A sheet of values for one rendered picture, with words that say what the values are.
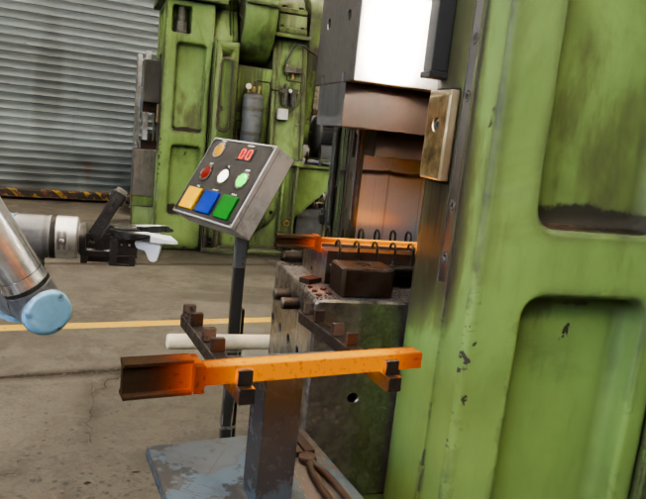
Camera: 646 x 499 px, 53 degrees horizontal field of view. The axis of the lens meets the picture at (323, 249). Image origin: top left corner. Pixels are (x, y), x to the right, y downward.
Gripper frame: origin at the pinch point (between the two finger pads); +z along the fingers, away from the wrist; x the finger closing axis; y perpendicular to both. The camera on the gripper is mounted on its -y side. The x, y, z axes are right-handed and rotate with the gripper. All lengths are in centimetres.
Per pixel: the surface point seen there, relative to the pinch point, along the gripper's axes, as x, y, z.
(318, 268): 2.1, 6.3, 32.9
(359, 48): 12, -43, 33
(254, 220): -40.1, 1.9, 24.9
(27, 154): -775, 43, -134
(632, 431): 48, 27, 88
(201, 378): 72, 5, -2
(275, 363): 69, 4, 8
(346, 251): 7.4, 0.9, 37.4
